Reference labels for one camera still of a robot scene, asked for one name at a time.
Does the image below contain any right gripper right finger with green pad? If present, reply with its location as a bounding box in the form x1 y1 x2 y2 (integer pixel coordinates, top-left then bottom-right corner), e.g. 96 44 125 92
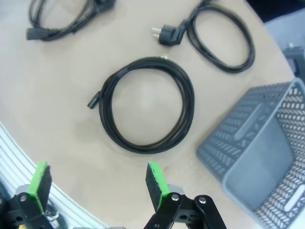
142 161 227 229

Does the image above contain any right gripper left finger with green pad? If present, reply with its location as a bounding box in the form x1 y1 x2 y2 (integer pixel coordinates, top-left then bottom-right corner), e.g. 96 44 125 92
0 161 53 229

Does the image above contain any black power cable angled plug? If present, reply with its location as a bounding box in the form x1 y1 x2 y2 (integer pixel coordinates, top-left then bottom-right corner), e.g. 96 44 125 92
151 0 256 73

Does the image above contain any grey perforated plastic basket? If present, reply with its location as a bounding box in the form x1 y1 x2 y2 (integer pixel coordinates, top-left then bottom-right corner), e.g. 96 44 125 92
197 78 305 229

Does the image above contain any black clamp device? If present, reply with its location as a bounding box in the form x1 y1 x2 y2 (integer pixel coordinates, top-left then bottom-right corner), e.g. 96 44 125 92
283 43 305 77

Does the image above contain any white ribbed aluminium rail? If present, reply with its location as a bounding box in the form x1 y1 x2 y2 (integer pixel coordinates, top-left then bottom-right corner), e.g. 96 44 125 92
0 121 112 229

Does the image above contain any thin black coiled cable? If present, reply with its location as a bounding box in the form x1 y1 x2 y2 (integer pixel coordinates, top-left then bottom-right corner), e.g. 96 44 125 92
86 55 196 151

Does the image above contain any black bundled power cable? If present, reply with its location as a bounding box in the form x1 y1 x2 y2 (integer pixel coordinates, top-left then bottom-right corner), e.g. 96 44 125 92
25 0 117 42

